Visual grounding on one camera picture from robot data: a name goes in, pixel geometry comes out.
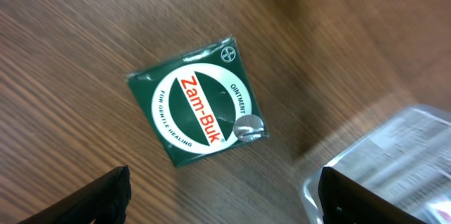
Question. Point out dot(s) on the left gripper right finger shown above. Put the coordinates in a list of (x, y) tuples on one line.
[(343, 201)]

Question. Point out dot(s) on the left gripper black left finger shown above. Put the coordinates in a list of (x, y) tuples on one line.
[(103, 201)]

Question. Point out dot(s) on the clear plastic container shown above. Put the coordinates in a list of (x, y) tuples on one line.
[(436, 210)]

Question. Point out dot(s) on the green Zam-Buk ointment box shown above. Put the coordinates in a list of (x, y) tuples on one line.
[(200, 103)]

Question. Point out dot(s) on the white green Panadol box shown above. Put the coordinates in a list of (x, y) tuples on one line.
[(406, 161)]

